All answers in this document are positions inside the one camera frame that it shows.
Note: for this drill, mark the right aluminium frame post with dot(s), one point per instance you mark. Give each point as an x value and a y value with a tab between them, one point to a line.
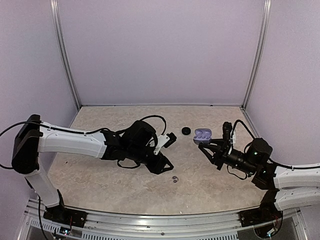
258	53

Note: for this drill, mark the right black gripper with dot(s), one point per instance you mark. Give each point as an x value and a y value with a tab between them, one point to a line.
220	154

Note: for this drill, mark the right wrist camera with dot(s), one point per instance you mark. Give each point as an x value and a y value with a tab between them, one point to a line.
228	134

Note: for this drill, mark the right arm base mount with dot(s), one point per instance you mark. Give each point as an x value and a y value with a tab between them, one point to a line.
265	212

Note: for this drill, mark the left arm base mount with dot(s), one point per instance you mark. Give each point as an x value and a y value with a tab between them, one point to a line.
67	216

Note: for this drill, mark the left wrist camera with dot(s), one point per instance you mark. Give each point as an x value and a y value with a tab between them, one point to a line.
164	141

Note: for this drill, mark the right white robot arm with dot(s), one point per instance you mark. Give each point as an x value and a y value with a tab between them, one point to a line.
286	186

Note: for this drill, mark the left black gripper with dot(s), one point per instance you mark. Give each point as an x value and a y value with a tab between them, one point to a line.
156	167

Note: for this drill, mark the left aluminium frame post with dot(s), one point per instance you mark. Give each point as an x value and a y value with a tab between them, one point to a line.
54	5

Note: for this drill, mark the black round charging case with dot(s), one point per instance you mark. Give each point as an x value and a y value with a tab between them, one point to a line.
186	131

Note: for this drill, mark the grey earbud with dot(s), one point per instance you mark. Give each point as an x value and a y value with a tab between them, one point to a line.
175	179

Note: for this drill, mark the aluminium frame post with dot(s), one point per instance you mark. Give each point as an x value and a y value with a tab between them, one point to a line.
54	5
258	53

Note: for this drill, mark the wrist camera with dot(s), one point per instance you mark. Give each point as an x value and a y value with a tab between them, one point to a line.
228	134
164	141

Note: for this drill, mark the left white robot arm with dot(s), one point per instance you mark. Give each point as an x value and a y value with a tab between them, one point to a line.
138	143

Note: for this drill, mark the grey oval earbud case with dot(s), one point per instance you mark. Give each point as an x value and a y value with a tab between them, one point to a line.
202	136

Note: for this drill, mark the front aluminium rail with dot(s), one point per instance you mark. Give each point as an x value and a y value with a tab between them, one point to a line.
104	225

